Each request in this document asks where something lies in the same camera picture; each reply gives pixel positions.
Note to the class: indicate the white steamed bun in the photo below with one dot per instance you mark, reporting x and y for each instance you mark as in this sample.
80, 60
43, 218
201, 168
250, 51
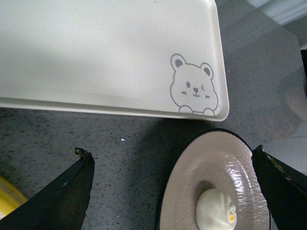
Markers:
215, 210

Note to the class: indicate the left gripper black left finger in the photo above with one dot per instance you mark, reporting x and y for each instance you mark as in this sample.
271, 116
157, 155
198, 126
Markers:
60, 205

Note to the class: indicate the beige plate black rim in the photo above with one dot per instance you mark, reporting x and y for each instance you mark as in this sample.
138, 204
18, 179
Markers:
217, 159

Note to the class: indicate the white pleated curtain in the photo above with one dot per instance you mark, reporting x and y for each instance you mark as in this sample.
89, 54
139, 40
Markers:
282, 11

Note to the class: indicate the cream bear tray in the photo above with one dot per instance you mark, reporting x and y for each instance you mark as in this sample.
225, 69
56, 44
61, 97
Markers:
158, 58

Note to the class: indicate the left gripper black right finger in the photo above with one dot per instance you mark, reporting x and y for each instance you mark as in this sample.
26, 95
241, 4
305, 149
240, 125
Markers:
284, 188

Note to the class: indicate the yellow rimmed bamboo steamer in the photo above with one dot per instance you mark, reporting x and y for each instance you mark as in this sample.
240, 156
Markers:
10, 198

